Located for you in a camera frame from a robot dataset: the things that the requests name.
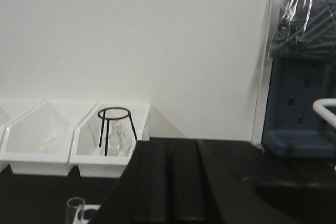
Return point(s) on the grey-blue pegboard drying rack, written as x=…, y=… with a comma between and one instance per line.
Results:
x=291, y=127

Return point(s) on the white middle storage bin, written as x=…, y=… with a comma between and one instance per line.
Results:
x=40, y=141

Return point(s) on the black lab sink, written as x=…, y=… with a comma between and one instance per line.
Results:
x=306, y=202

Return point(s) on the clear glass flask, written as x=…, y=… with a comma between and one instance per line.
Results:
x=119, y=143

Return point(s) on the white gooseneck lab faucet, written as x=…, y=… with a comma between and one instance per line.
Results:
x=321, y=108

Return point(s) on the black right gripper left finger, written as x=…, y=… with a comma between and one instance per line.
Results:
x=141, y=193

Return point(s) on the white storage bin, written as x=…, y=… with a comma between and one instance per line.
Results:
x=85, y=152
x=40, y=141

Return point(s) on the black metal tripod stand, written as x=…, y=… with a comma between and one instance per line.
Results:
x=110, y=114

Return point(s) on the clear bag of grey pegs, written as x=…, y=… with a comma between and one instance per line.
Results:
x=305, y=30

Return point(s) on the white right storage bin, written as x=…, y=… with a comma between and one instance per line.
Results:
x=85, y=152

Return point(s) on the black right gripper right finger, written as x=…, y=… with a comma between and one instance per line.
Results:
x=202, y=193

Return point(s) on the clear glass test tube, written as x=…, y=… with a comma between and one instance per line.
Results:
x=75, y=210

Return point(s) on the white test tube rack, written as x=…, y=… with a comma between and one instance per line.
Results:
x=89, y=212

